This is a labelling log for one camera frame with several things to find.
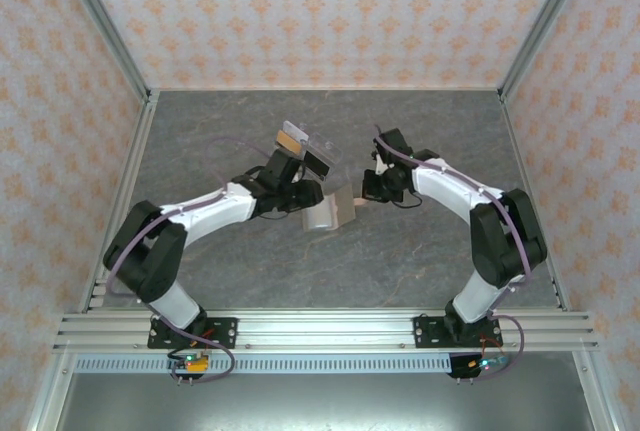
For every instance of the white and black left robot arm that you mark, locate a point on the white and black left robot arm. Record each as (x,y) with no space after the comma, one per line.
(220,208)

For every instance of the aluminium frame post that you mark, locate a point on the aluminium frame post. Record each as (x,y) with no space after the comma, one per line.
(105,26)
(545,26)

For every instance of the white card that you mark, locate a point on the white card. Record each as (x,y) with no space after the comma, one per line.
(295,128)

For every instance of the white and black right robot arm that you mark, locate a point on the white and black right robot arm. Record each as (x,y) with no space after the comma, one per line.
(450,186)

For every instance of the circuit board with green light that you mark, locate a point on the circuit board with green light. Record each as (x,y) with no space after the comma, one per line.
(487,363)

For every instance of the circuit board with yellow connector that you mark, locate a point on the circuit board with yellow connector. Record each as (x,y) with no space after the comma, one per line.
(192,362)

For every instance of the aluminium table side rail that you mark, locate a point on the aluminium table side rail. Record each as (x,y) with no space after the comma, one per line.
(127,186)
(532,201)

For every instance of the grey metal sheet panel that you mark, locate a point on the grey metal sheet panel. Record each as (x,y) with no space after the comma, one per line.
(325,403)

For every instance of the clear plastic case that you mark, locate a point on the clear plastic case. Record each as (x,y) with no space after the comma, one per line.
(345,206)

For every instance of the orange card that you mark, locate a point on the orange card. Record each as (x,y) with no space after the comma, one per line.
(286,141)

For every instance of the long aluminium mounting rail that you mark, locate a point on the long aluminium mounting rail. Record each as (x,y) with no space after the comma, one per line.
(325,331)

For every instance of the black card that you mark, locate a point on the black card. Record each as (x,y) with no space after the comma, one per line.
(316,163)

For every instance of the clear acrylic card stand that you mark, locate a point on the clear acrylic card stand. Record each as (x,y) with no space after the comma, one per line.
(325,146)

